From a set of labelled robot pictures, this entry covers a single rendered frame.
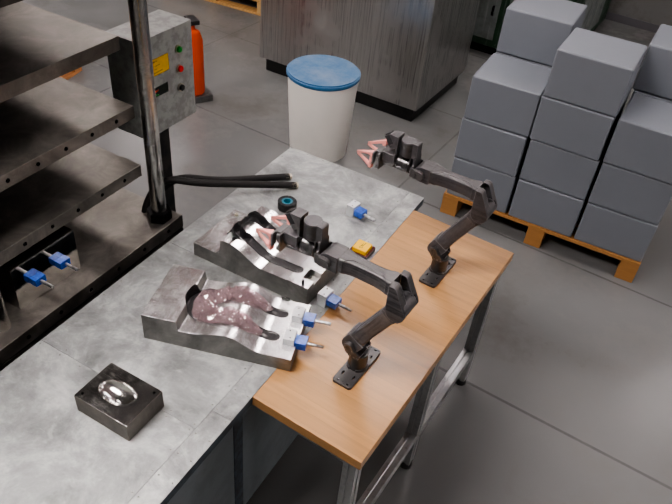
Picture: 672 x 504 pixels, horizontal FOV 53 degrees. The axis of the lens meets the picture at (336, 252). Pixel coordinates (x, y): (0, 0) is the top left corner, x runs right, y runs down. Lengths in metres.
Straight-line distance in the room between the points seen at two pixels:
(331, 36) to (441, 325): 3.33
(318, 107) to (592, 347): 2.17
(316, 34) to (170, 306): 3.52
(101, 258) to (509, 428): 1.91
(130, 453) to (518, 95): 2.74
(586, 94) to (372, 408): 2.22
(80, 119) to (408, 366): 1.40
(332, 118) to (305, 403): 2.65
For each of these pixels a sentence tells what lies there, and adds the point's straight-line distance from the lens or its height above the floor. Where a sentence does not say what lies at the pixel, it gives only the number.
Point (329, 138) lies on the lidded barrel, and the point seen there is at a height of 0.21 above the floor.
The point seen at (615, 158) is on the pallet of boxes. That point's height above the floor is 0.71.
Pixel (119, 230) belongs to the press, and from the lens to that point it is 2.81.
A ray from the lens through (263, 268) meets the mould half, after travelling 2.44.
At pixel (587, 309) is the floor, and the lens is 3.98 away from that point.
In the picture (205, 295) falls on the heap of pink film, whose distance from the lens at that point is 2.32.
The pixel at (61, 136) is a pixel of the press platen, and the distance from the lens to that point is 2.44.
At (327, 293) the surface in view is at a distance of 2.40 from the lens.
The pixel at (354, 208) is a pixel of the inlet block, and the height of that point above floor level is 0.85.
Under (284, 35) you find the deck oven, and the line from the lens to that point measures 5.62.
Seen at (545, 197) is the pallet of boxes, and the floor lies 0.35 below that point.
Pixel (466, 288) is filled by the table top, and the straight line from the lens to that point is 2.61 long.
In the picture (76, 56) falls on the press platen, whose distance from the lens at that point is 2.39.
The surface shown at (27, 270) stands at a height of 0.92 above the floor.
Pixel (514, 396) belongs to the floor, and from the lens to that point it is 3.38.
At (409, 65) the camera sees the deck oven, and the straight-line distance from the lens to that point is 5.10.
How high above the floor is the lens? 2.50
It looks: 40 degrees down
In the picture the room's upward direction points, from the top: 6 degrees clockwise
